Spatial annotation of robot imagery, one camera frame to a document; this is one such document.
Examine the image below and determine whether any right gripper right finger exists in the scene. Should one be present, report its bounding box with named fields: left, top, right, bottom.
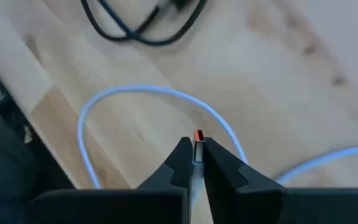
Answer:
left=203, top=136, right=358, bottom=224

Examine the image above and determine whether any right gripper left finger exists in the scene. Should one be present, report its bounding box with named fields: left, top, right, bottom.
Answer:
left=28, top=136, right=195, bottom=224

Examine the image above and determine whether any white braided USB cable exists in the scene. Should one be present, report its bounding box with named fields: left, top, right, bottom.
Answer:
left=76, top=84, right=358, bottom=212

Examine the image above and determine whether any black cable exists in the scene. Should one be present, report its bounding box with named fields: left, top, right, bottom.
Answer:
left=80, top=0, right=208, bottom=47

